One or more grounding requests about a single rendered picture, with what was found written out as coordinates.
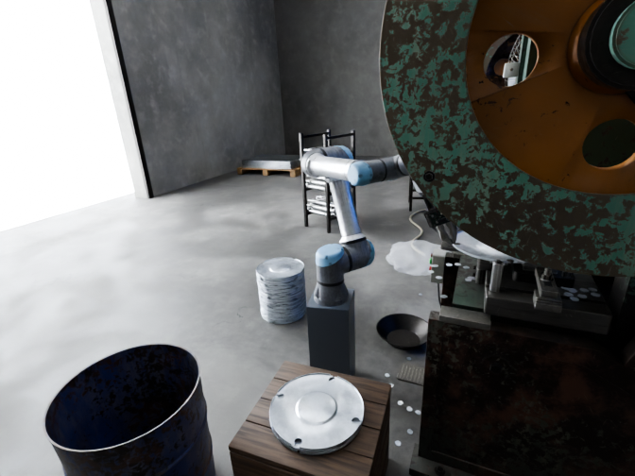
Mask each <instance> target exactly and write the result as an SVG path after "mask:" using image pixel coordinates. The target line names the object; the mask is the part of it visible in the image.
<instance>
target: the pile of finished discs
mask: <svg viewBox="0 0 635 476"><path fill-rule="evenodd" d="M363 418H364V403H363V400H362V398H361V395H360V394H359V392H358V391H357V389H356V388H355V387H354V386H353V385H352V384H351V383H350V382H348V381H346V380H344V379H342V378H340V377H338V376H337V377H333V376H331V374H327V373H311V374H305V375H302V376H299V377H297V378H295V379H293V380H291V381H289V382H287V383H286V384H285V385H283V386H282V387H281V388H280V389H279V390H278V393H277V395H276V396H275V397H274V398H273V400H272V402H271V404H270V409H269V420H270V426H271V429H272V432H273V433H274V435H275V436H276V437H277V439H278V440H279V441H280V442H281V443H282V444H283V445H284V446H286V447H287V448H289V449H290V450H292V451H295V452H297V451H300V453H302V454H307V455H321V454H327V453H331V452H334V451H338V450H340V449H342V448H343V447H345V446H346V445H348V444H349V443H350V442H351V441H352V440H353V439H354V438H355V437H356V435H357V434H358V432H359V431H360V429H361V426H362V423H363Z"/></svg>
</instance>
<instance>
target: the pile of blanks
mask: <svg viewBox="0 0 635 476"><path fill-rule="evenodd" d="M256 275H257V282H258V289H259V298H260V304H261V314H262V317H263V319H264V320H266V321H268V322H270V323H274V324H287V323H292V322H295V321H297V320H299V319H301V318H302V317H303V315H305V314H306V290H305V278H304V277H305V274H304V268H303V270H302V271H301V272H300V273H299V274H298V275H296V276H294V277H291V278H287V279H280V280H272V279H266V278H263V277H261V276H259V275H258V274H257V272H256Z"/></svg>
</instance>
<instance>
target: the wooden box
mask: <svg viewBox="0 0 635 476"><path fill-rule="evenodd" d="M311 373H327V374H331V376H333V377H337V376H338V377H340V378H342V379H344V380H346V381H348V382H349V383H351V384H352V385H353V386H354V387H355V388H356V389H357V391H358V392H359V394H360V395H361V398H362V400H363V403H364V418H363V423H362V426H361V429H360V431H359V432H358V434H357V435H356V437H355V438H354V439H353V440H352V441H351V442H350V443H349V444H348V445H346V446H345V447H343V448H342V449H340V450H337V451H334V452H331V453H327V454H321V455H307V454H302V453H300V451H299V450H298V451H297V452H295V451H293V450H290V449H289V448H287V447H286V446H284V445H283V444H282V443H281V442H280V441H279V440H278V439H277V437H276V436H275V435H274V433H273V432H272V429H271V426H270V420H269V409H270V404H271V402H272V400H273V398H274V397H275V396H276V395H277V393H278V390H279V389H280V388H281V387H282V386H283V385H285V384H286V383H288V382H289V381H291V380H293V379H295V378H297V377H299V376H302V375H305V374H311ZM390 392H391V384H388V383H384V382H376V381H372V380H368V379H363V378H359V377H355V376H351V375H347V374H342V373H338V372H334V371H330V370H326V369H321V368H317V367H312V366H308V365H301V364H297V363H292V362H288V361H284V362H283V364H282V365H281V367H280V368H279V370H278V371H277V373H276V374H275V376H274V378H273V379H272V381H271V382H270V384H269V385H268V387H267V388H266V390H265V392H264V393H263V395H262V396H261V397H260V398H259V400H258V401H257V403H256V404H255V406H254V407H253V409H252V410H251V412H250V413H249V415H248V417H247V418H246V421H244V423H243V424H242V426H241V427H240V429H239V430H238V432H237V433H236V435H235V436H234V438H233V439H232V441H231V443H230V444H229V446H228V447H229V451H230V457H231V461H232V471H233V476H386V468H387V463H388V446H389V420H390Z"/></svg>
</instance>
